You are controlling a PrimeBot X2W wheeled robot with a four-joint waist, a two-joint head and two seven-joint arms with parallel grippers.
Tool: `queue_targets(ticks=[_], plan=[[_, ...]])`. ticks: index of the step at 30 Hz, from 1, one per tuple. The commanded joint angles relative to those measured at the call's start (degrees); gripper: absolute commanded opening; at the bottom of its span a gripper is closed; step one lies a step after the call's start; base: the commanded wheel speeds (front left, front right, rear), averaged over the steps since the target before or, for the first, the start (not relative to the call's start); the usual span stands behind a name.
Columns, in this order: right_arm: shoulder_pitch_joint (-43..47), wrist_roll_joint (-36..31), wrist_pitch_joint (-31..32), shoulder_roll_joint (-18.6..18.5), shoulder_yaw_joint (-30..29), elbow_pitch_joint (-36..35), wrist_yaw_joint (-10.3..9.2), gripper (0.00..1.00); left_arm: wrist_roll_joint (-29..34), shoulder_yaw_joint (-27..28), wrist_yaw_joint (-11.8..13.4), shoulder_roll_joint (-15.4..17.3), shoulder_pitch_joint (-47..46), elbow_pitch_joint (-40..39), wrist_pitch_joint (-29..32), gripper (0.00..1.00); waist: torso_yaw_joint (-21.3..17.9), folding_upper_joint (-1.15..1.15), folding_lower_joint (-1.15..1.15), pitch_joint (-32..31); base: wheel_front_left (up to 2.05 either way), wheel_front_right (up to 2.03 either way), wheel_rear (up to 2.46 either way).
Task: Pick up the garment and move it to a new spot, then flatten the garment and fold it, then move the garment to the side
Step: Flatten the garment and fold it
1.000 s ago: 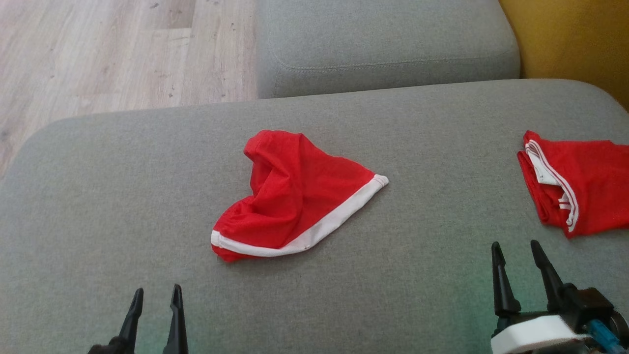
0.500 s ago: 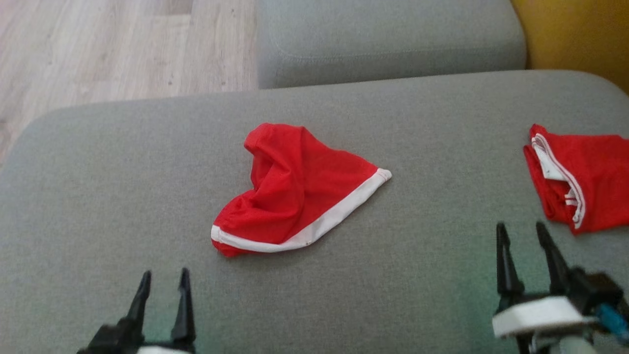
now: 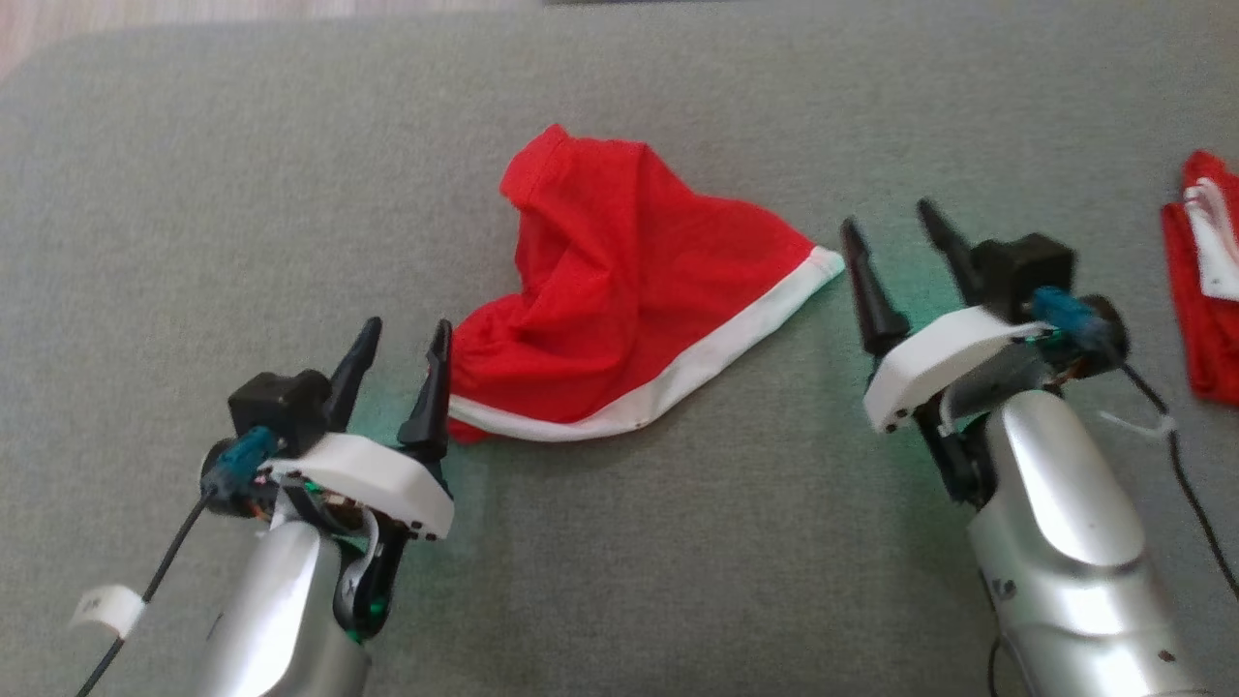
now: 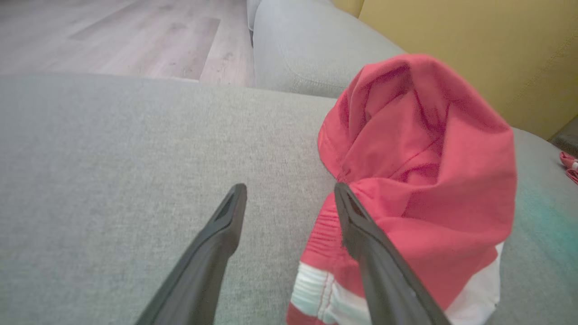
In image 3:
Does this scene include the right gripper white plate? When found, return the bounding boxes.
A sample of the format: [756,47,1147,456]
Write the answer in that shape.
[840,198,1052,509]

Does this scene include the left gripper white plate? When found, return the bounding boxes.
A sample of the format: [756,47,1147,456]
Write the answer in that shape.
[261,317,456,643]

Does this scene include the red shorts with white hem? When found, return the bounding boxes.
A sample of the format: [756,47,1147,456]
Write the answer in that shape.
[447,123,846,444]

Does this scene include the red jersey with white sleeves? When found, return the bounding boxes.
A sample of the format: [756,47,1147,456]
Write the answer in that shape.
[1160,150,1239,406]

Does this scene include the large grey sofa seat cushion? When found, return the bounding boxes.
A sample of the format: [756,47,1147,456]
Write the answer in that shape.
[0,0,1239,697]

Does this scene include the right black cable blue plug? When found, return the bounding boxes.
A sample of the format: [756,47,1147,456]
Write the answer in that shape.
[1028,286,1239,603]

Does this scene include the black cable blue plug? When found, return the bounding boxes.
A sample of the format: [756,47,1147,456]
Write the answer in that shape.
[1028,286,1239,603]
[76,426,283,697]

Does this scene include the left black cable blue plug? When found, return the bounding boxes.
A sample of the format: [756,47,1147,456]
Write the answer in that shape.
[76,426,283,697]

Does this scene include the white cable zip tie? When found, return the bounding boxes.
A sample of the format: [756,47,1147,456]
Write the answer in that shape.
[1099,410,1178,443]

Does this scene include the white paper cable label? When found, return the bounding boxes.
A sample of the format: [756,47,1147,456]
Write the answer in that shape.
[70,584,147,640]

